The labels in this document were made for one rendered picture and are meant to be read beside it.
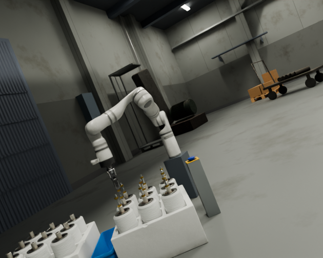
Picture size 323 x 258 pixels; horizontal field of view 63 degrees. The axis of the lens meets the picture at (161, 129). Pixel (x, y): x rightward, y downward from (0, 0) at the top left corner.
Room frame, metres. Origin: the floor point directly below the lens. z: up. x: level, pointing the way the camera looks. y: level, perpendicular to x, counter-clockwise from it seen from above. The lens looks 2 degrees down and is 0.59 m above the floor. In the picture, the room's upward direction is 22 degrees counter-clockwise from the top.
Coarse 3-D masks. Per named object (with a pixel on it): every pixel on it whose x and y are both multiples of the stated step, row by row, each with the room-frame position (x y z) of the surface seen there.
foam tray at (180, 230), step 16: (160, 208) 1.26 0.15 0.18; (192, 208) 1.13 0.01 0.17; (144, 224) 1.14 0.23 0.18; (160, 224) 1.13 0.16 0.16; (176, 224) 1.13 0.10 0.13; (192, 224) 1.13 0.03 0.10; (112, 240) 1.12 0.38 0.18; (128, 240) 1.12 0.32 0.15; (144, 240) 1.12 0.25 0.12; (160, 240) 1.13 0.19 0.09; (176, 240) 1.13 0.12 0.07; (192, 240) 1.13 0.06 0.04; (128, 256) 1.12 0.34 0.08; (144, 256) 1.12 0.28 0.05; (160, 256) 1.13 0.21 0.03
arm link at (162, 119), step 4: (160, 112) 1.81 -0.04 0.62; (164, 112) 1.82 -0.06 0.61; (160, 116) 1.79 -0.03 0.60; (164, 116) 1.79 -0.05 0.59; (160, 120) 1.79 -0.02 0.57; (164, 120) 1.79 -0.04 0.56; (160, 124) 1.82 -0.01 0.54; (168, 124) 1.80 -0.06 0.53; (164, 128) 1.80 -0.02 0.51; (168, 128) 1.79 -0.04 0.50; (160, 132) 1.81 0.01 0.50; (164, 132) 1.79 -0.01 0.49; (168, 132) 1.80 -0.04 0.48
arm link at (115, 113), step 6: (138, 90) 1.41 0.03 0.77; (126, 96) 1.40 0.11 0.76; (132, 96) 1.42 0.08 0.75; (120, 102) 1.38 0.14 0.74; (126, 102) 1.40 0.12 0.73; (114, 108) 1.35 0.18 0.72; (120, 108) 1.36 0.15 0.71; (108, 114) 1.33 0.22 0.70; (114, 114) 1.34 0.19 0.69; (120, 114) 1.36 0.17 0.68; (114, 120) 1.35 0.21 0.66
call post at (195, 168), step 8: (192, 168) 1.37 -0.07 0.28; (200, 168) 1.37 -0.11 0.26; (192, 176) 1.37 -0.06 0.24; (200, 176) 1.37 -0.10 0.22; (200, 184) 1.37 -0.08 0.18; (208, 184) 1.37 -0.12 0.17; (200, 192) 1.37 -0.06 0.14; (208, 192) 1.37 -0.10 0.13; (208, 200) 1.37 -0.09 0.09; (208, 208) 1.37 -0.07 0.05; (216, 208) 1.37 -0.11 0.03; (208, 216) 1.37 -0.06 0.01
